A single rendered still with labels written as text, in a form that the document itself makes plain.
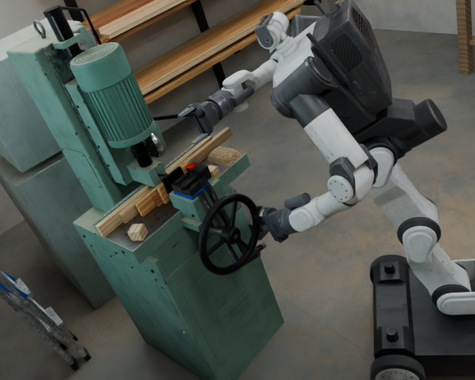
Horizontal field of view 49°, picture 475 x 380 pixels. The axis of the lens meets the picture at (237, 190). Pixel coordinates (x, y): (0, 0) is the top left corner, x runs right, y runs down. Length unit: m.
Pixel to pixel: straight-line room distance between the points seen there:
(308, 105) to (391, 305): 1.14
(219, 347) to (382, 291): 0.73
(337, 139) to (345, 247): 1.51
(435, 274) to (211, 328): 0.88
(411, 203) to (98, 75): 1.09
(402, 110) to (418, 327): 0.92
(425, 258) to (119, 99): 1.16
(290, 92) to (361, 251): 1.54
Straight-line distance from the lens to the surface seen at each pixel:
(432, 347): 2.14
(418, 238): 1.86
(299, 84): 1.35
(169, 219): 1.82
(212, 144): 2.10
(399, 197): 1.80
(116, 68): 1.70
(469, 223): 2.87
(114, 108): 1.73
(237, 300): 2.20
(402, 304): 2.25
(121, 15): 3.81
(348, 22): 1.45
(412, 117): 1.63
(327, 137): 1.35
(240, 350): 2.35
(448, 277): 2.07
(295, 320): 2.53
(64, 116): 1.94
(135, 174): 1.95
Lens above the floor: 1.90
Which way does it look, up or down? 33 degrees down
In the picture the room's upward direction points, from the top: 20 degrees counter-clockwise
